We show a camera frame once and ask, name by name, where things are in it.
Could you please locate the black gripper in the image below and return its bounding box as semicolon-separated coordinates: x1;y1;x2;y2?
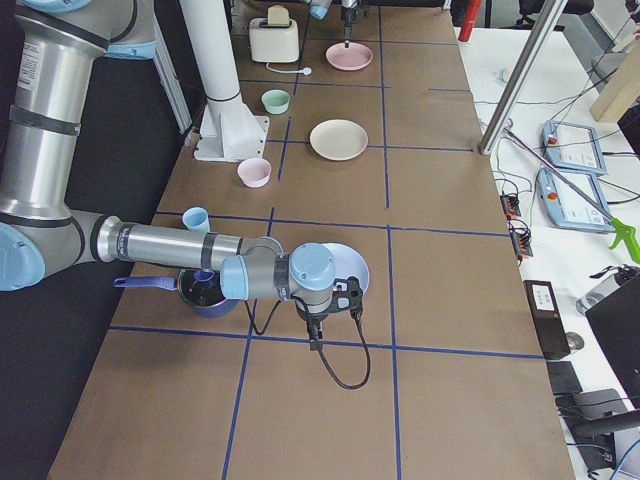
341;0;361;49
295;276;363;325

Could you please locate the pink plate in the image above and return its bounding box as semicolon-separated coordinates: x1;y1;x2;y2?
325;42;374;72

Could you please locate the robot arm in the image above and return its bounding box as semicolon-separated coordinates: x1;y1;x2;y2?
1;59;240;331
308;0;361;49

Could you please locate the blue plate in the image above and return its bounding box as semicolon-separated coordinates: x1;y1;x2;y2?
322;242;370;294

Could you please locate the bread slice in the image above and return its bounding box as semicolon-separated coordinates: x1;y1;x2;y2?
266;5;291;28

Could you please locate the cream toaster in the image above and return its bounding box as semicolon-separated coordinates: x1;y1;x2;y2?
249;18;300;63

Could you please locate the green bowl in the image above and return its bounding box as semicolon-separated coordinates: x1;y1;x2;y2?
261;89;291;115

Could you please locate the cream plate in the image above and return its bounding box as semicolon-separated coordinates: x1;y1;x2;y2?
309;119;369;161

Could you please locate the red cylinder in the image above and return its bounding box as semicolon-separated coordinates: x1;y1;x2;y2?
458;0;484;43

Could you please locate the glass pot lid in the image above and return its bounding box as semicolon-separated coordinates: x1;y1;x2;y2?
178;270;224;307

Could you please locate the pink bowl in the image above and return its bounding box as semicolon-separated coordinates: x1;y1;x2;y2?
237;158;272;188

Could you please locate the light blue cup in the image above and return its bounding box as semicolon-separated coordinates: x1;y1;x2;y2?
182;207;210;233

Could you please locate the dark blue saucepan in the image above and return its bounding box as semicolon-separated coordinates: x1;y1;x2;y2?
112;269;239;318

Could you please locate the black power box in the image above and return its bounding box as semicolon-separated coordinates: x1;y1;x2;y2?
523;280;570;360

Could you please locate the lower teach pendant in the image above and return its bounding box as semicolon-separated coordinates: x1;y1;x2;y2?
537;167;614;233

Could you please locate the teach pendant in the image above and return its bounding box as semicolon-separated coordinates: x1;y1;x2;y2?
542;120;607;176
537;167;614;233

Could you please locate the upper teach pendant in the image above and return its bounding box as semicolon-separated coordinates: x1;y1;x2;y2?
542;120;607;176

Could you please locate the wooden beam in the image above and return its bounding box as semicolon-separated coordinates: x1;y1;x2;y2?
590;24;639;123

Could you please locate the green grabber tool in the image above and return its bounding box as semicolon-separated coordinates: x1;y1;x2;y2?
503;127;639;263

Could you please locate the white toaster power cord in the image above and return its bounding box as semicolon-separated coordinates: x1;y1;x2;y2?
265;61;313;77

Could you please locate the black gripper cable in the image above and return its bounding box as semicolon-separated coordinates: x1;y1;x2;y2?
246;294;372;390

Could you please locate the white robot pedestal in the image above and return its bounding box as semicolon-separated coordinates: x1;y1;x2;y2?
180;0;270;162

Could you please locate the aluminium frame post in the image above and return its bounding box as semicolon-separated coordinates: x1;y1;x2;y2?
478;0;568;155

